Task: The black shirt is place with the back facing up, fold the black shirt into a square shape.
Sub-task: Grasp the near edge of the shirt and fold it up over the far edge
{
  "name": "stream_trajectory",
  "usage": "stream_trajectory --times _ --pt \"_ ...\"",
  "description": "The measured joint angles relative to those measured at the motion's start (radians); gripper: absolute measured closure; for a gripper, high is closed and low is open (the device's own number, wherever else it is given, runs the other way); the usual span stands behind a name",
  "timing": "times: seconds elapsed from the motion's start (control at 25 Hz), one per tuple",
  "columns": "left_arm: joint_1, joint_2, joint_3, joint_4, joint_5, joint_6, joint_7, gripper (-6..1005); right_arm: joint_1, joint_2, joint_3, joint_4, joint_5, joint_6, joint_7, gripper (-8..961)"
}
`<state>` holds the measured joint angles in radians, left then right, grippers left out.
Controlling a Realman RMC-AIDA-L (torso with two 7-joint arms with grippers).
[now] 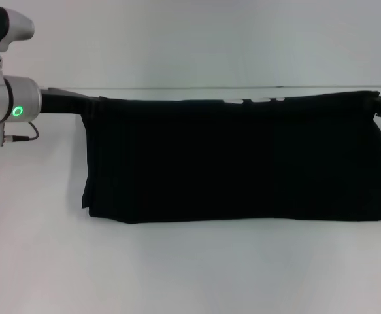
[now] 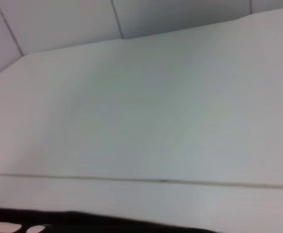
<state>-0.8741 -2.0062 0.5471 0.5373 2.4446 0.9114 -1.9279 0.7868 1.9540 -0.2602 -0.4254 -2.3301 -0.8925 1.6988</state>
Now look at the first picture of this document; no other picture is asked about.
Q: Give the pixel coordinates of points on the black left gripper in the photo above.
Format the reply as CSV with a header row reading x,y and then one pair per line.
x,y
62,103

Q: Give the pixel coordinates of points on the black t-shirt with white print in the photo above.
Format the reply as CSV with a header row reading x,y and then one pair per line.
x,y
242,163

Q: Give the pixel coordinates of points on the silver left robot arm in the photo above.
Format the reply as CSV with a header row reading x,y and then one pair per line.
x,y
10,101

